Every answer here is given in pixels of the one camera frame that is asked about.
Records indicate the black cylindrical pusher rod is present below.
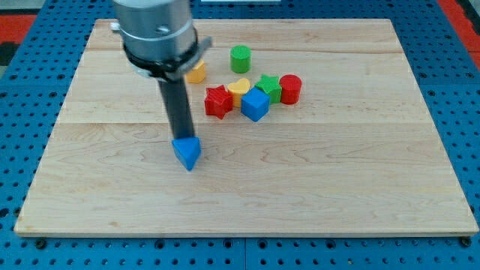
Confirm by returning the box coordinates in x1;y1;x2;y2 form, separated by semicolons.
158;79;195;140

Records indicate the blue triangle block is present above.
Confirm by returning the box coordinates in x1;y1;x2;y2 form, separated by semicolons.
172;136;201;171

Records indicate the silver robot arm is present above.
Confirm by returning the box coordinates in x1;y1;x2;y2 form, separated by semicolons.
112;0;212;139

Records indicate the yellow hexagon block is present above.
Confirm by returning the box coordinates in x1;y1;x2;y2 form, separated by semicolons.
185;59;206;84

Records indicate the red star block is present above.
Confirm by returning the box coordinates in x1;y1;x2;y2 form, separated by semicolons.
204;85;233;119

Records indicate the yellow heart block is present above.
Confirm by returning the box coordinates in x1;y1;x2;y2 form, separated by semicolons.
227;78;251;108

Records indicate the green cylinder block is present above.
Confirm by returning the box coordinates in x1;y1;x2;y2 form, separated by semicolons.
230;45;251;74

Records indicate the blue cube block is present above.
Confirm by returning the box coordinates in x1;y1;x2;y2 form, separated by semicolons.
241;87;270;122

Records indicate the green star block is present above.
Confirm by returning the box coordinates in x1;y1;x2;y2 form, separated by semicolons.
255;74;282;104

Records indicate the red cylinder block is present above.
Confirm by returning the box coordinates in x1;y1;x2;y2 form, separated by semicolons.
279;74;302;105

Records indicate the wooden board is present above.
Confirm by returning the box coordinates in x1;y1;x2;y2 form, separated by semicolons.
14;19;479;238

